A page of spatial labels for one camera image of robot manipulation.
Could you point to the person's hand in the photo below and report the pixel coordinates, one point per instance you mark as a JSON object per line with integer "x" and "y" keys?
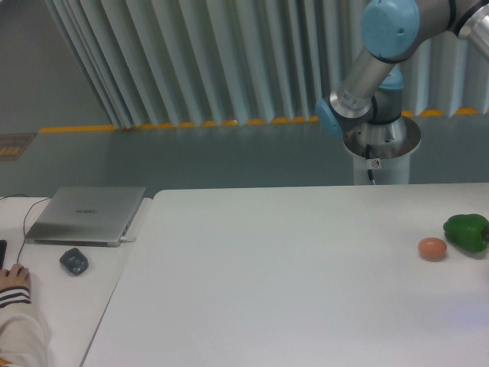
{"x": 16, "y": 281}

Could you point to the green bell pepper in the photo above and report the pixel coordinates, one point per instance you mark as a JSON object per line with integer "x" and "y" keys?
{"x": 469, "y": 232}

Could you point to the cream striped sleeve forearm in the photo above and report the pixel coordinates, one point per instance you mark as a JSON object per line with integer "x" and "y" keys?
{"x": 24, "y": 340}

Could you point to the folding white partition screen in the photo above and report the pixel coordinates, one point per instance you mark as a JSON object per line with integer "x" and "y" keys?
{"x": 225, "y": 62}

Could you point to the silver closed laptop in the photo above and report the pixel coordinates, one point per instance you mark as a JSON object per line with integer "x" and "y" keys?
{"x": 87, "y": 216}

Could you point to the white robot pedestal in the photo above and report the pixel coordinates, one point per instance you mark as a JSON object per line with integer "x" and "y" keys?
{"x": 381, "y": 153}

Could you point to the black phone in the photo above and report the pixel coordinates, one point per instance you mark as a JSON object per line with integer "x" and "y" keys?
{"x": 3, "y": 247}

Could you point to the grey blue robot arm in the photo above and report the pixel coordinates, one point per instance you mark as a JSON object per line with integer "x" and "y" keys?
{"x": 391, "y": 32}

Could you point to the brown egg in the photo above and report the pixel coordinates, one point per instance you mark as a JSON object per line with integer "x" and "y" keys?
{"x": 432, "y": 248}

